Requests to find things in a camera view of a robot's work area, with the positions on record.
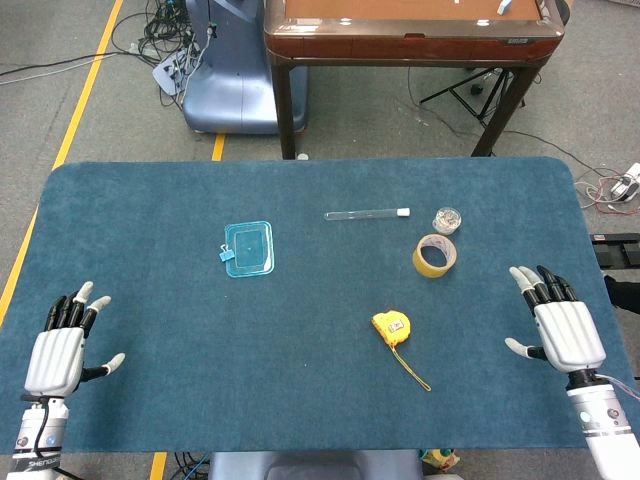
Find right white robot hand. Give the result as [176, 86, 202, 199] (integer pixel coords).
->
[504, 264, 609, 374]

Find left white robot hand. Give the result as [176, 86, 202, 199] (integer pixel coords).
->
[23, 280, 126, 399]

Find yellow tape measure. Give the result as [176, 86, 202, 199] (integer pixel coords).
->
[370, 309, 432, 393]

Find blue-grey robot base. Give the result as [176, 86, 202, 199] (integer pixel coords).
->
[182, 0, 309, 135]

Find yellow adhesive tape roll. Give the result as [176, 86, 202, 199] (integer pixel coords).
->
[412, 232, 458, 278]

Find black fabric object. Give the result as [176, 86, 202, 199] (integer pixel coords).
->
[602, 273, 640, 314]

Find black foot pedal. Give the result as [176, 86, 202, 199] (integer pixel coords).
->
[589, 232, 640, 269]

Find blue felt table cover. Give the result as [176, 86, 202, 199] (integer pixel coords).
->
[0, 156, 617, 455]

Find clear jar of paper clips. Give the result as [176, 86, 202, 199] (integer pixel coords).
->
[432, 207, 463, 235]

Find yellow toy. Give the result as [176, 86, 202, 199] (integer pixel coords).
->
[422, 447, 464, 474]

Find transparent blue plastic lid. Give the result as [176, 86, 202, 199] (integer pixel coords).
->
[223, 219, 277, 278]

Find glass test tube white cap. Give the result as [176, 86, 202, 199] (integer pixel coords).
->
[323, 206, 412, 222]

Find black tripod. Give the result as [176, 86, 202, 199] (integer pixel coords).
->
[418, 67, 527, 129]

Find grey-blue robot torso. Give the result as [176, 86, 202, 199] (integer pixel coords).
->
[207, 449, 424, 480]

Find white power strip with plugs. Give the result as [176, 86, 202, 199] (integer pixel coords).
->
[152, 52, 194, 96]

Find brown mahjong table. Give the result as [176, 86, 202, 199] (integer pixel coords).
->
[263, 0, 566, 160]

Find right arm cable coloured wires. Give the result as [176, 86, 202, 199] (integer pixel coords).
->
[597, 372, 640, 401]

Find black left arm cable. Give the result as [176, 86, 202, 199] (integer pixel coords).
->
[32, 397, 57, 459]

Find white power strip red wires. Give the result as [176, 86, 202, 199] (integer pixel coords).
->
[610, 162, 640, 204]

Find black cable tangle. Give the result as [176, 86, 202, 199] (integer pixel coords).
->
[109, 0, 211, 109]

